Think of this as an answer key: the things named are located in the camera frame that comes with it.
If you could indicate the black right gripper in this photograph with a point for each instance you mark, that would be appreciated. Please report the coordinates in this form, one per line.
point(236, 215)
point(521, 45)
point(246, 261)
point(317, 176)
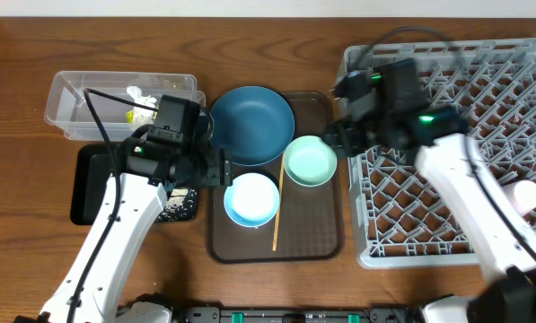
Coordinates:
point(345, 149)

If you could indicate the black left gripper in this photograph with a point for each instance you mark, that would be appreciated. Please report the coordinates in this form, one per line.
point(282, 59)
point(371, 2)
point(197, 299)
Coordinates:
point(220, 163)

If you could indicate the mint green bowl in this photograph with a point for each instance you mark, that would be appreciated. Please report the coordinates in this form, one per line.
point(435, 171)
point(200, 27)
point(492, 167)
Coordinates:
point(309, 162)

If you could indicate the white rice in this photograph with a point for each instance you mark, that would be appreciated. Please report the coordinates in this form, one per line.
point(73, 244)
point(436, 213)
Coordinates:
point(181, 206)

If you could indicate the light blue bowl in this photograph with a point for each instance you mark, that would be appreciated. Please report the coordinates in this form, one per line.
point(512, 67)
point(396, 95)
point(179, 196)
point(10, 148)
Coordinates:
point(252, 200)

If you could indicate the yellow green snack wrapper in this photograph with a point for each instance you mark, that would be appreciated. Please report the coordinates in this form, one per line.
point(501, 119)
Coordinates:
point(140, 116)

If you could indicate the white tissue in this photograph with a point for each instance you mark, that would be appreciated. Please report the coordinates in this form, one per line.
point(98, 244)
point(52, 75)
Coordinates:
point(140, 100)

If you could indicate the pink cup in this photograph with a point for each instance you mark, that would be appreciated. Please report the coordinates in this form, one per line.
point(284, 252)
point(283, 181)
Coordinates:
point(522, 195)

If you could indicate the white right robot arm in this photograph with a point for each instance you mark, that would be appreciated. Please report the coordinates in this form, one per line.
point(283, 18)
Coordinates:
point(504, 243)

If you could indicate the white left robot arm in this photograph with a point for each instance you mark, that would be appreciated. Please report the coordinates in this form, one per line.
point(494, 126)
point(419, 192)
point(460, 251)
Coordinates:
point(133, 199)

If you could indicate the grey dishwasher rack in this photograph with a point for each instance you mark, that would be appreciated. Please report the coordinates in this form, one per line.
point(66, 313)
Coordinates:
point(397, 217)

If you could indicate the dark blue plate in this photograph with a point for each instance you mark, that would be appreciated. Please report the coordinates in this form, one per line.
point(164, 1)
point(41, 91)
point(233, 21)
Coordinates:
point(254, 123)

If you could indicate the wooden chopstick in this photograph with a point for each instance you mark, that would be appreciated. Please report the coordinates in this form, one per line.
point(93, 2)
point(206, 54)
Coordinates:
point(277, 215)

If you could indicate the black tray bin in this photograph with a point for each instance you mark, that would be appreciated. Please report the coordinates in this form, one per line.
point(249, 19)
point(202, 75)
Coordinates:
point(91, 175)

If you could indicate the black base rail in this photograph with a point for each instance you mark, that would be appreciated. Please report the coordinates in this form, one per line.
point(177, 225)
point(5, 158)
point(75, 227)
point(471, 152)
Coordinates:
point(216, 312)

